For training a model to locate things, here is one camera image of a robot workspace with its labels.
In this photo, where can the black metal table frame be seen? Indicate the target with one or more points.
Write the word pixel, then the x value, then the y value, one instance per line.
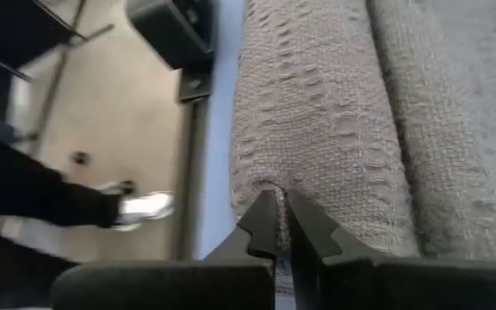
pixel 194 86

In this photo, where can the taupe woven towel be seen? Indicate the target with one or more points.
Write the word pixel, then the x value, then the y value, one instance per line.
pixel 317 107

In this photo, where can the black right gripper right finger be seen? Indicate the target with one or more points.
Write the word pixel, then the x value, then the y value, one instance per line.
pixel 403 286

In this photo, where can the person's white shoe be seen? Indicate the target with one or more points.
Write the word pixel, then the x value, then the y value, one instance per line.
pixel 144 208

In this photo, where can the small black floor disc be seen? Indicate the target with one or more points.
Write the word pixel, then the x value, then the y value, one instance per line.
pixel 128 187
pixel 80 158

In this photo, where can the black box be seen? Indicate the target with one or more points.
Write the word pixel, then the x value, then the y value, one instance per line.
pixel 166 30

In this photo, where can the person's leg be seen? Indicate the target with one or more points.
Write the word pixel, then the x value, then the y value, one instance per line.
pixel 37 185

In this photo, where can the black equipment stand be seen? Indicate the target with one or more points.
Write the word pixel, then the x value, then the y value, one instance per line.
pixel 11 30

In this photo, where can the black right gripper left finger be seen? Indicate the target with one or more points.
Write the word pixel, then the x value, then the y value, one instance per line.
pixel 166 286

